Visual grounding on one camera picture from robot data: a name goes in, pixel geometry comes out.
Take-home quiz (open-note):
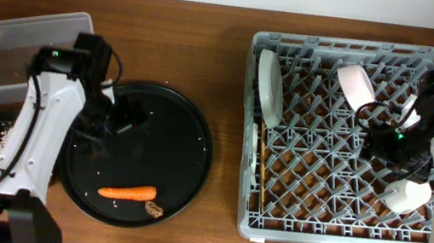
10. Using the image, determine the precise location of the orange carrot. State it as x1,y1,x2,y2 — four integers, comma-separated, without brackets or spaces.
98,186,157,201

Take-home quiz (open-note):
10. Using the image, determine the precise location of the brown food scrap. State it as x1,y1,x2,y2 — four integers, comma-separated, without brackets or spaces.
144,201,164,218

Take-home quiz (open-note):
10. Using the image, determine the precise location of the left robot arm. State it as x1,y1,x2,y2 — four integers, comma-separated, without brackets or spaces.
0,32,147,243

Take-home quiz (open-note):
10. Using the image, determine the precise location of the rice and food scraps pile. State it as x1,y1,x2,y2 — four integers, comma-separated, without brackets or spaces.
0,127,14,153

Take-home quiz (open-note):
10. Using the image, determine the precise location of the wooden chopstick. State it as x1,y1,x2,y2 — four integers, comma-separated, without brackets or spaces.
259,120,267,214

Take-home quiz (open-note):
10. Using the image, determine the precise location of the grey plate with food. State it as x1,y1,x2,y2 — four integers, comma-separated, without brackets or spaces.
258,49,283,129

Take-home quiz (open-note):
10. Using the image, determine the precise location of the clear plastic bin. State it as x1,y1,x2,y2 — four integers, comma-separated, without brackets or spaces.
0,12,94,105

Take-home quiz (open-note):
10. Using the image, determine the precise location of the grey dishwasher rack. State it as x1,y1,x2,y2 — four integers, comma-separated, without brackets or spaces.
237,32,434,243

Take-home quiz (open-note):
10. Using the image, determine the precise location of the white plastic fork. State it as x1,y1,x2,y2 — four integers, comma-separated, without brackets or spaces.
249,123,259,187

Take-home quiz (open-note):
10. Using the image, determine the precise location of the cream white cup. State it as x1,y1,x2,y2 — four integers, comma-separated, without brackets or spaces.
384,179,432,215

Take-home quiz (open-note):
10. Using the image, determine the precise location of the round black tray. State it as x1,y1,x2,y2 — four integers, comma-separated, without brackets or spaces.
57,82,213,228

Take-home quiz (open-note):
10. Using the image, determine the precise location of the white bowl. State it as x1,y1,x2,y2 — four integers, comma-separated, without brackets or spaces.
337,65,375,111

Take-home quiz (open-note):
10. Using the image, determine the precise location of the white label sticker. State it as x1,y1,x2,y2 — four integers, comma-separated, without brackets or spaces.
249,236,266,243

